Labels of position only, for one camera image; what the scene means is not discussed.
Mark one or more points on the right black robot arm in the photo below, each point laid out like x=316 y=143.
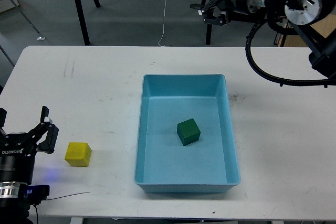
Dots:
x=286 y=17

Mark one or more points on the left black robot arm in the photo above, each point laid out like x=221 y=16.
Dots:
x=16 y=198

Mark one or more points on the blue plastic tray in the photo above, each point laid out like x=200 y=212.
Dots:
x=163 y=164

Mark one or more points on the black zip tie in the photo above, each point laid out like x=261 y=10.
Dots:
x=70 y=195

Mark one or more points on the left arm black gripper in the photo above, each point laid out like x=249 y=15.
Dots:
x=18 y=150

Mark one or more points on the green block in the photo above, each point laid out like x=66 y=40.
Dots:
x=188 y=131

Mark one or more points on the cardboard box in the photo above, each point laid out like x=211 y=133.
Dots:
x=319 y=32

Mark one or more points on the yellow block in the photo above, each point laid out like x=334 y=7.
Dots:
x=78 y=154

